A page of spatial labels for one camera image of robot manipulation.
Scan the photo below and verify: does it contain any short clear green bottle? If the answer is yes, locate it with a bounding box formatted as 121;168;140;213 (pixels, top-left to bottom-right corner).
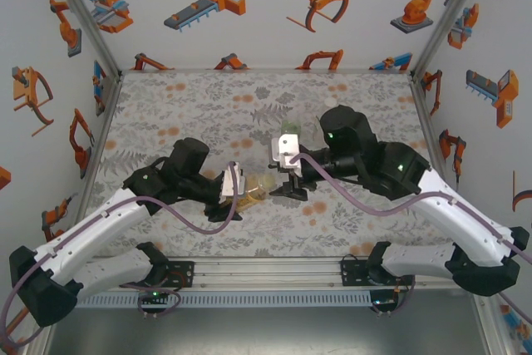
281;118;303;136

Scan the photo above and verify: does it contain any grey floral table mat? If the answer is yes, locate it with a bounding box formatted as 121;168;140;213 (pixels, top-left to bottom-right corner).
62;70;465;259

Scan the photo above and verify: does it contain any slotted grey cable duct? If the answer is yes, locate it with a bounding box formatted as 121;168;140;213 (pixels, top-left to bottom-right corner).
78;290;400;310

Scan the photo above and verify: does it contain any aluminium side rail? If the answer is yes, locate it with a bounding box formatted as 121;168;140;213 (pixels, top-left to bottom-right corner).
409;71;458;202
66;71;126;239

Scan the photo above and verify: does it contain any aluminium back rail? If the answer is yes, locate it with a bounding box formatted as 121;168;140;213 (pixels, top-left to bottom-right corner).
119;66;415;76

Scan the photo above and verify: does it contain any aluminium corner post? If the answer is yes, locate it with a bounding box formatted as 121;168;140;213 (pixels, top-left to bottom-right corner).
43;0;124;80
409;0;495;81

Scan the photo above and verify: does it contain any aluminium front post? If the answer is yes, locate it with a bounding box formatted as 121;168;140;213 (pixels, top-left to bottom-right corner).
24;325;62;355
469;293;515;355

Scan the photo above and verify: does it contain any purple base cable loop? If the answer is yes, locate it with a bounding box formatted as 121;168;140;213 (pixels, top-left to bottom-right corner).
372;282;416;318
122;282;182;319

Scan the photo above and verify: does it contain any yellow tea bottle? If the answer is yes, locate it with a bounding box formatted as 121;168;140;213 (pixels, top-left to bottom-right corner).
224;175;278;210

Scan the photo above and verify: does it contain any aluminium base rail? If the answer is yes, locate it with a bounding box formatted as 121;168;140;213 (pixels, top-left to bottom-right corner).
89;255;458;289

